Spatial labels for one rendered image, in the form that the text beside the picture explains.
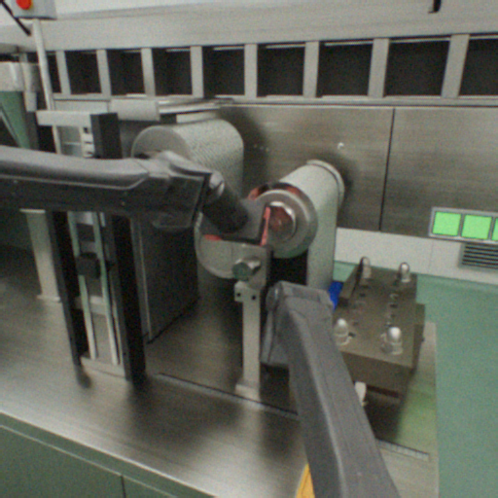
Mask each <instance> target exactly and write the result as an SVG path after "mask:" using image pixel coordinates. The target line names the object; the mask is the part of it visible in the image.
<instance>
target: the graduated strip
mask: <svg viewBox="0 0 498 498"><path fill-rule="evenodd" d="M155 378H157V379H158V380H161V381H164V382H167V383H171V384H174V385H178V386H182V387H185V388H188V389H192V390H195V391H197V392H201V393H205V394H208V395H211V396H215V397H218V398H221V399H225V400H229V401H232V402H236V403H239V404H241V405H242V406H245V407H248V408H251V409H258V410H261V411H264V412H268V413H271V414H274V415H279V416H282V417H285V418H289V419H292V420H295V421H296V422H298V423H300V421H299V416H298V413H297V412H295V411H291V410H288V409H283V408H278V407H275V406H272V405H268V404H267V403H265V402H261V401H258V400H255V399H250V398H247V397H243V396H240V395H237V394H233V393H231V392H226V391H223V390H220V389H216V388H213V387H209V386H206V385H203V384H198V383H196V382H195V381H191V380H188V379H185V378H182V377H179V376H174V375H171V374H168V373H162V372H159V373H158V374H157V375H156V376H155ZM374 437H375V440H376V442H377V445H378V446H379V448H383V449H387V450H390V451H393V452H396V453H401V454H404V455H406V456H410V457H413V458H414V459H417V460H421V461H424V462H427V463H430V452H428V451H424V450H421V449H417V448H413V447H410V446H406V445H400V443H396V442H393V441H389V440H386V439H383V438H379V437H376V436H374Z"/></svg>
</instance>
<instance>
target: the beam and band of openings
mask: <svg viewBox="0 0 498 498"><path fill-rule="evenodd" d="M432 7H433V0H336V1H323V2H308V3H295V4H281V6H267V7H254V8H239V9H225V10H212V11H198V12H185V13H171V14H156V15H144V16H129V17H116V18H89V19H75V20H62V21H47V22H41V24H42V30H43V36H44V43H45V50H46V53H49V54H46V56H47V58H48V63H49V68H50V74H51V81H52V87H53V93H63V94H54V95H53V100H68V101H111V100H152V99H172V98H195V97H220V98H225V97H232V98H233V100H234V102H233V103H257V104H319V105H382V106H445V107H453V106H498V98H458V96H469V97H498V38H481V37H498V0H442V5H441V9H440V11H439V12H438V13H436V14H428V12H429V8H432ZM23 25H24V26H25V27H26V28H27V29H28V31H29V32H32V36H29V37H27V36H26V34H25V33H24V32H23V31H22V30H21V28H20V27H19V26H18V25H17V24H5V25H0V43H8V44H16V45H17V49H18V55H16V58H17V63H30V64H40V62H39V55H38V50H37V44H36V37H35V32H34V26H33V23H24V24H23ZM469 38H471V39H469ZM425 39H442V40H425ZM397 41H414V42H397ZM369 42H373V43H369ZM341 43H357V44H341ZM327 44H330V45H327ZM286 46H301V47H286ZM268 47H273V48H268ZM231 48H244V49H231ZM214 49H217V50H214ZM175 50H189V51H175ZM123 52H134V53H123ZM89 94H102V95H89ZM133 95H145V96H133ZM169 95H192V96H169ZM216 95H236V96H245V97H236V96H216ZM267 96H302V97H267ZM323 96H351V97H367V98H340V97H323ZM392 96H440V97H399V98H385V97H392Z"/></svg>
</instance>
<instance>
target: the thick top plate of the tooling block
mask: <svg viewBox="0 0 498 498"><path fill-rule="evenodd" d="M357 269H358V266H354V268H353V269H352V271H351V273H350V276H349V279H348V280H354V281H356V286H355V289H354V292H353V295H352V297H351V300H350V302H349V305H345V303H340V302H338V303H337V307H336V309H335V311H334V314H333V316H332V328H333V323H334V322H335V321H336V320H338V319H343V320H344V321H345V322H346V324H347V331H348V344H347V345H343V346H338V348H339V350H340V353H341V356H342V359H343V361H344V364H345V366H346V368H347V370H348V373H349V376H350V379H351V380H353V381H357V382H361V383H365V384H369V385H373V386H377V387H381V388H385V389H389V391H394V392H398V393H402V394H406V395H407V392H408V385H409V375H410V369H411V357H412V344H413V331H414V317H415V305H416V292H417V279H418V275H414V274H411V275H410V277H409V278H410V282H400V281H398V280H396V279H395V276H397V271H394V270H388V269H380V268H374V267H371V272H372V273H371V274H369V276H364V275H362V274H359V273H357V272H356V270H357ZM390 328H397V329H398V330H399V331H400V332H402V340H403V343H402V348H403V353H402V354H401V355H389V354H387V353H385V352H384V351H383V350H382V344H383V343H384V339H385V336H386V333H387V331H388V330H389V329H390Z"/></svg>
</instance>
